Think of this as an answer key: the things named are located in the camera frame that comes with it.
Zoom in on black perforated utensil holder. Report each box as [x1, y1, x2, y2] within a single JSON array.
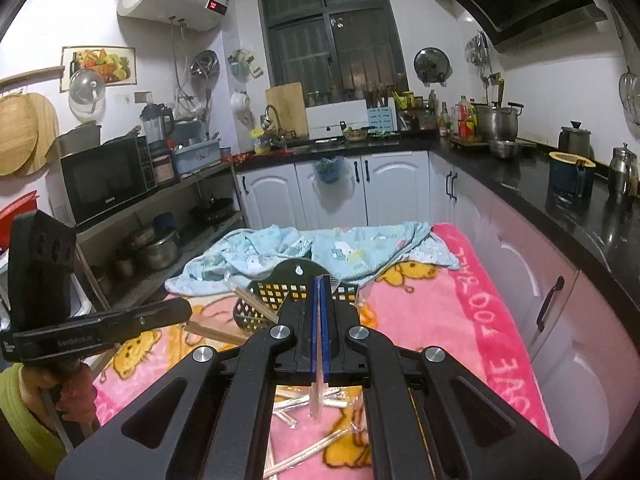
[[233, 258, 361, 333]]

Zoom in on round wooden boards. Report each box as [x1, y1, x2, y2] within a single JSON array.
[[0, 91, 60, 177]]

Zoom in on steel stockpot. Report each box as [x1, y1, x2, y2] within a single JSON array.
[[472, 101, 525, 142]]

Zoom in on wooden rolling pin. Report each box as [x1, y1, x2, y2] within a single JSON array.
[[0, 66, 66, 89]]

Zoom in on pink printed blanket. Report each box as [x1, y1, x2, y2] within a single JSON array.
[[92, 222, 558, 480]]

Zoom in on black microwave oven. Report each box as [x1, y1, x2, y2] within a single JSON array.
[[60, 136, 151, 227]]

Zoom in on dark kitchen window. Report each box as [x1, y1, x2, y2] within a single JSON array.
[[255, 0, 408, 106]]

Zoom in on blue knife block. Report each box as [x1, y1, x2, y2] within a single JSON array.
[[367, 85, 399, 132]]

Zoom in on glass pot lid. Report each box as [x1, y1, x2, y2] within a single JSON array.
[[68, 69, 107, 116]]

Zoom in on clear chopstick pair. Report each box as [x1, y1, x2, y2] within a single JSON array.
[[309, 274, 337, 420]]

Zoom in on blue pot with yellow rim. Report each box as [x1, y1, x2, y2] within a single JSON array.
[[548, 151, 597, 199]]

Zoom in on light blue printed cloth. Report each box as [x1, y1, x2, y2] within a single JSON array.
[[165, 220, 461, 296]]

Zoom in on black wok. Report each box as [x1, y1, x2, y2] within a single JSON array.
[[190, 197, 236, 226]]

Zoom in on white kitchen cabinets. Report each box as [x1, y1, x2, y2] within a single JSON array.
[[235, 150, 640, 461]]

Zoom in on hanging steel utensils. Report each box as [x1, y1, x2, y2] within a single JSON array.
[[464, 30, 493, 86]]

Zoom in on grey metal pot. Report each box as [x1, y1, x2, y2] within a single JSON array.
[[59, 122, 102, 158]]

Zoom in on row of hanging kitchen utensils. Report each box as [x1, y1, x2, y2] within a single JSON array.
[[618, 67, 640, 126]]

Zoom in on brass kitchen faucet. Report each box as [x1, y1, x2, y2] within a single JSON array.
[[263, 105, 287, 148]]

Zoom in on person's left hand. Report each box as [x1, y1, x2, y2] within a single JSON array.
[[20, 355, 98, 428]]

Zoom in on steel colander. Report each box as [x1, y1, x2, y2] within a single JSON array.
[[190, 50, 221, 81]]

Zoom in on row of glass jars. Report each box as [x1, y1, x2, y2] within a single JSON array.
[[305, 87, 362, 104]]

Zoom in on black kitchen countertop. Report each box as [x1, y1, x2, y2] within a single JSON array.
[[232, 135, 640, 301]]

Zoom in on wooden chopstick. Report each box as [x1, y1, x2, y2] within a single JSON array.
[[181, 322, 247, 349], [235, 287, 279, 324]]

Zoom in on white plastic container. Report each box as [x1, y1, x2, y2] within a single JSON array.
[[230, 91, 252, 126]]

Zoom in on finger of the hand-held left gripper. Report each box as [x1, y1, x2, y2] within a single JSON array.
[[131, 301, 194, 335]]

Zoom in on fruit wall poster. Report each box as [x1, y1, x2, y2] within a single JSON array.
[[60, 46, 137, 93]]

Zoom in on red plastic basket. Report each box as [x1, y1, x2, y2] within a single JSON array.
[[0, 191, 39, 251]]

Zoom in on steel pot lid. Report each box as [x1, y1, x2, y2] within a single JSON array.
[[413, 47, 452, 85]]

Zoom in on hanging wall organizer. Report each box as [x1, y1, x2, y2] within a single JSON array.
[[228, 49, 264, 79]]

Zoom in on blue hanging basket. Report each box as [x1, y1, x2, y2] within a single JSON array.
[[315, 157, 347, 184]]

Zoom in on blue dish drainer box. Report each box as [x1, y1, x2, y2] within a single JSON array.
[[172, 140, 222, 175]]

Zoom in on wooden cutting board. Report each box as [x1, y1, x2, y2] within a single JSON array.
[[265, 82, 310, 139]]

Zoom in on metal storage shelf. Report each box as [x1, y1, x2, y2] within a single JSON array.
[[47, 160, 246, 311]]

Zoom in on black blender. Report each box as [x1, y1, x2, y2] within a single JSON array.
[[140, 103, 176, 143]]

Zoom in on pile of chopsticks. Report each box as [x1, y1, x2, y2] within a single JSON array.
[[262, 385, 368, 480]]

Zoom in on steel cooking pot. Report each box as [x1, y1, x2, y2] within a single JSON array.
[[132, 230, 181, 271]]

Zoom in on cluster of condiment bottles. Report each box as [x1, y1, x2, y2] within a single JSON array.
[[437, 95, 481, 141]]

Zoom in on white rectangular box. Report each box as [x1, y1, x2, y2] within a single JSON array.
[[305, 100, 369, 139]]

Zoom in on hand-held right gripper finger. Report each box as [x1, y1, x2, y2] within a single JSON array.
[[321, 276, 582, 480], [55, 276, 321, 480]]

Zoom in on steel teapot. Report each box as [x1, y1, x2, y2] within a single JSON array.
[[608, 143, 640, 197]]

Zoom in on steel kettle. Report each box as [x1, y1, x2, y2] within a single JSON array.
[[558, 121, 593, 161]]

